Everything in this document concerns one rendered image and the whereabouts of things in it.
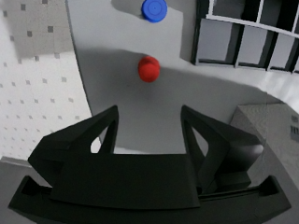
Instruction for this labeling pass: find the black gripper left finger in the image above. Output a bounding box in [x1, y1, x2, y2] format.
[36, 105, 120, 153]

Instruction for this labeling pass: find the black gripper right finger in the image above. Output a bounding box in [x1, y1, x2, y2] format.
[180, 105, 264, 194]

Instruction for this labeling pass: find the blue round cap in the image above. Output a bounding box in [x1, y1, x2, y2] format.
[141, 0, 167, 22]

